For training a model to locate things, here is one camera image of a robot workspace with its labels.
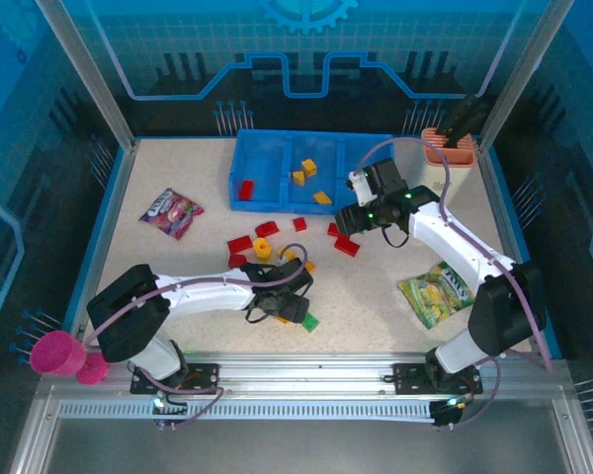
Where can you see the long orange lego brick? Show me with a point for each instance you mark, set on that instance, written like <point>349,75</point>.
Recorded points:
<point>280,320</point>

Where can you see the green lego brick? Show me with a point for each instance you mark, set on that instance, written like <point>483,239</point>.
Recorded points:
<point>311,324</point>

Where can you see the yellow lego brick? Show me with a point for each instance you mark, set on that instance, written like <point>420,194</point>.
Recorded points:
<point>299,178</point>
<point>289,256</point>
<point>322,198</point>
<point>309,167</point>

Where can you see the small orange lego brick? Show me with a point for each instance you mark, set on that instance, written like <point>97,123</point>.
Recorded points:
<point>310,266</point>

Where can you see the yellow round lego piece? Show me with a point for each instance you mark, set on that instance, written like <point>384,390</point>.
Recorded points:
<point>262,251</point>

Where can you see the small red lego brick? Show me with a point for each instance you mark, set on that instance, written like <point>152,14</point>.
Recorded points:
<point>300,224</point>

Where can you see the blue three-compartment tray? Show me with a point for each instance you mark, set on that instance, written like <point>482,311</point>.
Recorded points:
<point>267,163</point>

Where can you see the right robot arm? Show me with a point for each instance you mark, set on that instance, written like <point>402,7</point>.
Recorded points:
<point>454,237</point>

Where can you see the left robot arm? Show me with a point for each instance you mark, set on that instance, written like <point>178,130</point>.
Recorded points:
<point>202,296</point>

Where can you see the red sloped lego brick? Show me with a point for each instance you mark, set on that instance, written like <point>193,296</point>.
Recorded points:
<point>267,228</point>

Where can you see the white orange tool holder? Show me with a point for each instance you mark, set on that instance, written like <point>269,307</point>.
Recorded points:
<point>457,153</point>

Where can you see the yellow green candy bag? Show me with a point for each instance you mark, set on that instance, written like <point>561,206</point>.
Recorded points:
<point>435,293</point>

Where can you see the purple candy bag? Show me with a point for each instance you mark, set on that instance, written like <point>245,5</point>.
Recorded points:
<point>170,212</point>

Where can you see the black controller board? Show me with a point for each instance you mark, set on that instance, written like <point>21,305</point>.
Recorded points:
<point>447,412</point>
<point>167,411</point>

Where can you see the small magenta cup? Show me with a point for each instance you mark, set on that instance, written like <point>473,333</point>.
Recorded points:
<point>93,371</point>

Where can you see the large magenta cup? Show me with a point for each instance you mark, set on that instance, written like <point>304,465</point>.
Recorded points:
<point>57,353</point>

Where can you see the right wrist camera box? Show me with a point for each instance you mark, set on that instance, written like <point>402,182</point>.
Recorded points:
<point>362,190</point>

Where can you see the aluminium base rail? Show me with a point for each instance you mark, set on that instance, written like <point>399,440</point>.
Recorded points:
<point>301,375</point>

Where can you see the aluminium frame post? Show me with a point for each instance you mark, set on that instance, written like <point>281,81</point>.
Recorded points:
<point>519,74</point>
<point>90,74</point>

